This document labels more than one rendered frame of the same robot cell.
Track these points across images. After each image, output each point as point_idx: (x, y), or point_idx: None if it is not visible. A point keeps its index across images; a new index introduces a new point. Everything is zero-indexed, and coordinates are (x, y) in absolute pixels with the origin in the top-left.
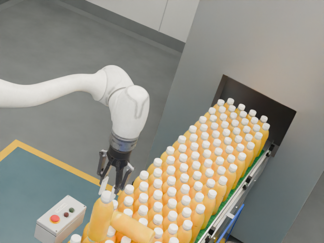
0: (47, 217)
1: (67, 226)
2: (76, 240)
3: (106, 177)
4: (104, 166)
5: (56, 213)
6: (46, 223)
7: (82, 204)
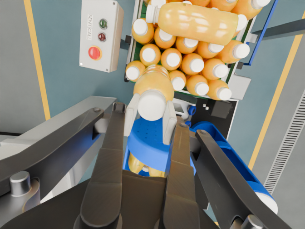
0: (85, 54)
1: (113, 47)
2: (135, 76)
3: (126, 118)
4: (91, 121)
5: (90, 41)
6: (91, 64)
7: (109, 0)
